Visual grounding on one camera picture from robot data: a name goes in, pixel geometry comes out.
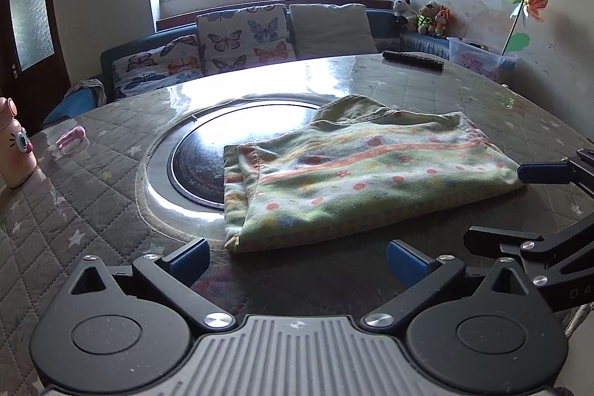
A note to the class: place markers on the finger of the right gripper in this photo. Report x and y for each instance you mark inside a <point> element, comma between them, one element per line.
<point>493,242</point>
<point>558,173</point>

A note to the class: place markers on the floral children's pajama garment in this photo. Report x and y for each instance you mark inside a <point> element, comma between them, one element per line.
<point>358,165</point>

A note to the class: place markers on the upright butterfly print cushion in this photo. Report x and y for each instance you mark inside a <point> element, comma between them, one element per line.
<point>236,39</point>

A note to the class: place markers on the dark wooden door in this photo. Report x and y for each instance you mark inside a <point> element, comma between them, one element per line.
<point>33,71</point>

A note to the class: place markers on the round black induction cooktop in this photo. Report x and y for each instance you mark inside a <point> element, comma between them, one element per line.
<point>179,185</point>

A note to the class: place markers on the blue corner sofa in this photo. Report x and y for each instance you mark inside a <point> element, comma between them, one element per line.
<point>385,32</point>

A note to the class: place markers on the black white cow plush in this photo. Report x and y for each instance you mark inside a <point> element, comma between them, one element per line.
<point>406,18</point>

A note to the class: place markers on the orange fox plush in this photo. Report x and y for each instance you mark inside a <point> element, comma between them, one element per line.
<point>441,21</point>

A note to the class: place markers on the pink cartoon water bottle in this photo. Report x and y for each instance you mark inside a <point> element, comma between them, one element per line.
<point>18,161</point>

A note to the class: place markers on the small pink toy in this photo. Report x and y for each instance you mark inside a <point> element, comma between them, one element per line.
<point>73,142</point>

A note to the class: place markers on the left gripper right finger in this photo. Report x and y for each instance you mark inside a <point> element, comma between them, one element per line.
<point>471,329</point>

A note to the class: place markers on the plain beige cushion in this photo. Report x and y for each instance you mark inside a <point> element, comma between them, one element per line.
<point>327,30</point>

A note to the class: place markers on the low butterfly print cushion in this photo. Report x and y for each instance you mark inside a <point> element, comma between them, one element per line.
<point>172,63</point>

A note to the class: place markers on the colourful paper pinwheel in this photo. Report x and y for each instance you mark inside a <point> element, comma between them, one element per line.
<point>523,11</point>

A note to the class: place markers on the black remote control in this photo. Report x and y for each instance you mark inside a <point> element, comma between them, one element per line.
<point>413,60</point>

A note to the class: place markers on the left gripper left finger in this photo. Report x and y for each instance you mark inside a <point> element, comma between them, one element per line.
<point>123,328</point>

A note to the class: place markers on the clear plastic storage box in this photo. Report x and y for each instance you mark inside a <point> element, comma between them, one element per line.
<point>486,62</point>

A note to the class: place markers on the brown bear plush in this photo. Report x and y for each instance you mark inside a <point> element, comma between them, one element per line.
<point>426,17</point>

